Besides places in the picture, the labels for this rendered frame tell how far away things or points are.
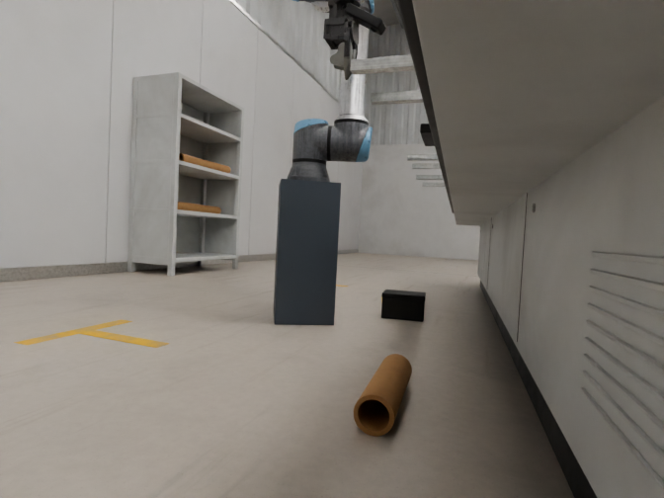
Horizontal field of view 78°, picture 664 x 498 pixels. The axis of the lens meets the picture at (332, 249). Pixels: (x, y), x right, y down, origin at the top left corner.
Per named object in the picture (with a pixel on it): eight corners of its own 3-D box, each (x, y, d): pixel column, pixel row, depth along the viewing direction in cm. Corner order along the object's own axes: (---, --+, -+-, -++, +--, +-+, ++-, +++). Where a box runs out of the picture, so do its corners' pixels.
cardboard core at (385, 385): (354, 391, 80) (381, 352, 109) (352, 432, 80) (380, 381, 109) (395, 398, 78) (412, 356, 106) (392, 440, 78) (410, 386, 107)
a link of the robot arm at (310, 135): (294, 163, 189) (296, 124, 188) (331, 165, 188) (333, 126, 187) (289, 157, 174) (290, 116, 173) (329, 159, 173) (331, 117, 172)
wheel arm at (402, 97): (370, 104, 135) (371, 91, 135) (372, 107, 138) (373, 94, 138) (513, 98, 122) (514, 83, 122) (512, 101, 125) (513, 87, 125)
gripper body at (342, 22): (331, 52, 118) (334, 10, 118) (360, 50, 116) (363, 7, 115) (322, 41, 111) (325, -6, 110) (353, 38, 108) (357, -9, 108)
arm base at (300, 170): (288, 180, 170) (289, 155, 170) (286, 185, 189) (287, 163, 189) (333, 183, 173) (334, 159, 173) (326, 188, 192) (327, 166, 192)
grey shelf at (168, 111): (126, 271, 331) (133, 77, 326) (200, 265, 415) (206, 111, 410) (171, 276, 316) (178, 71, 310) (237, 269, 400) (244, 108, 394)
